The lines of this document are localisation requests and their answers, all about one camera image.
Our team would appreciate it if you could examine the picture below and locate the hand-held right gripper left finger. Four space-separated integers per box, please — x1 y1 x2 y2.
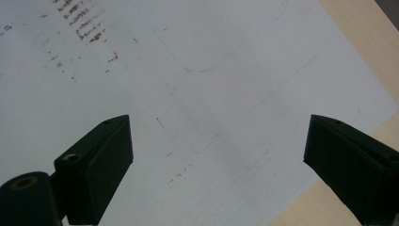
53 114 135 226

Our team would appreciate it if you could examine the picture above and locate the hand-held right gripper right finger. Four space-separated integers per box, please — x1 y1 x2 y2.
302 114 399 226

